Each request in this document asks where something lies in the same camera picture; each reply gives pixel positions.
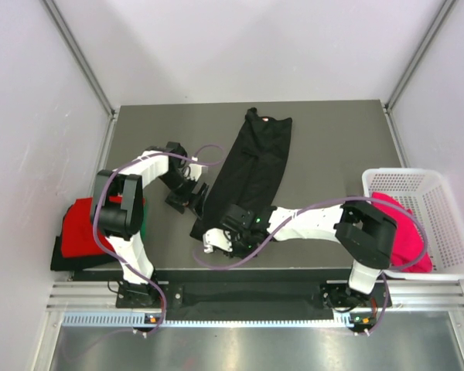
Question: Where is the green folded t shirt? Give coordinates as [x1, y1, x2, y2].
[140, 198, 148, 240]

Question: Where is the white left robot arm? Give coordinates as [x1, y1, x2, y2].
[90, 141, 209, 307]

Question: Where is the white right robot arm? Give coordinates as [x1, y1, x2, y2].
[203, 200, 397, 306]

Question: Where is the pink t shirt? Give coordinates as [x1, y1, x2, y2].
[371, 192, 433, 274]

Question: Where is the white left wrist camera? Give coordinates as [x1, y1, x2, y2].
[183, 157, 206, 182]

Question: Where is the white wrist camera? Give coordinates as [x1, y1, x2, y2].
[183, 157, 206, 182]
[203, 228, 233, 254]

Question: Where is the grey slotted cable duct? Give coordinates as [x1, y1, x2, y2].
[61, 311, 378, 328]

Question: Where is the red folded t shirt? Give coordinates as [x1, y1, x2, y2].
[60, 197, 110, 258]

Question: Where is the white perforated plastic basket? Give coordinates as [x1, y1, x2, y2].
[362, 168, 464, 281]

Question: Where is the aluminium frame post left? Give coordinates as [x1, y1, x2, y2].
[39, 0, 116, 119]

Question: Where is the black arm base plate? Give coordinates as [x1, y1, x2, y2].
[114, 280, 394, 312]

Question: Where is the purple cable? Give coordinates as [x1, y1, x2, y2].
[90, 144, 227, 337]
[193, 196, 428, 336]

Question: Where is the aluminium frame post right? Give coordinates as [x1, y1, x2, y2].
[383, 0, 458, 115]

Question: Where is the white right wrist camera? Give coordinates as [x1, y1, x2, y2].
[203, 228, 233, 254]

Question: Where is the aluminium frame post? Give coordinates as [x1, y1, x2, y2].
[39, 0, 116, 119]
[383, 0, 458, 115]

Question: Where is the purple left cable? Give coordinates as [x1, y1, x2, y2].
[90, 144, 227, 337]

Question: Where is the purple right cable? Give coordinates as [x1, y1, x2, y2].
[193, 196, 428, 336]

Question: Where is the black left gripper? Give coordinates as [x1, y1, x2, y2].
[158, 172, 208, 219]

